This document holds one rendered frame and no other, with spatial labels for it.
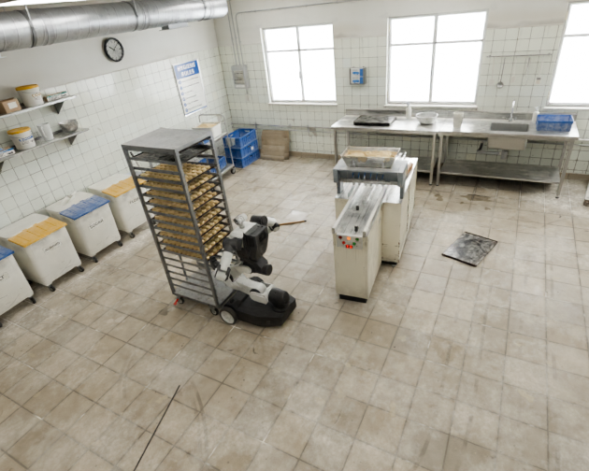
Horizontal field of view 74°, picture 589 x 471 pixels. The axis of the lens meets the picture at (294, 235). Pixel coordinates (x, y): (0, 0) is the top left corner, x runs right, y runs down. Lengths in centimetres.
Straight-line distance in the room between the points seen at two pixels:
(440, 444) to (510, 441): 47
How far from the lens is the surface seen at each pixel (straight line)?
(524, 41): 666
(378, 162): 407
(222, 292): 428
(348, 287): 401
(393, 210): 421
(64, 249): 554
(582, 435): 359
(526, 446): 339
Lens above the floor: 275
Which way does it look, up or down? 31 degrees down
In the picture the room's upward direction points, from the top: 7 degrees counter-clockwise
